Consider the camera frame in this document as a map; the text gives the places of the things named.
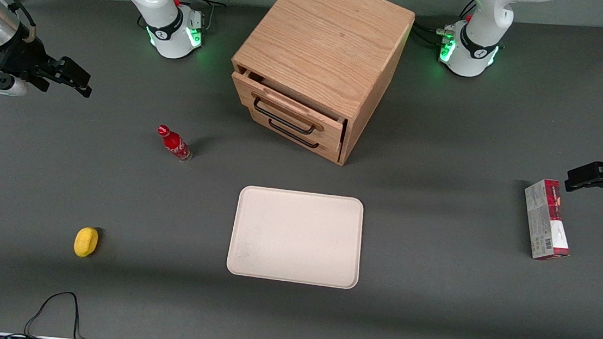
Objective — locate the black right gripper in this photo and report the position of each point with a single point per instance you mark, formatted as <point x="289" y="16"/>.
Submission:
<point x="23" y="58"/>

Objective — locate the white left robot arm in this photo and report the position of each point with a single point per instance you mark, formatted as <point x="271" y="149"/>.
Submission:
<point x="481" y="21"/>

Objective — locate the oak wooden drawer cabinet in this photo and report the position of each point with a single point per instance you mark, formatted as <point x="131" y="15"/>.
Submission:
<point x="324" y="29"/>

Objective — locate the grey and red carton box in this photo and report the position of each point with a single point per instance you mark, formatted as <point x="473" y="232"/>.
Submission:
<point x="545" y="221"/>

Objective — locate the red soda bottle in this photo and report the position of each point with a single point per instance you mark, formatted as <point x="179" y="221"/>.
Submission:
<point x="175" y="145"/>

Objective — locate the yellow lemon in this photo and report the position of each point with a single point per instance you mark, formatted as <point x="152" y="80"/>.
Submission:
<point x="86" y="242"/>

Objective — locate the beige plastic tray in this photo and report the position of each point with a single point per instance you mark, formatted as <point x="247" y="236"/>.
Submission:
<point x="295" y="237"/>

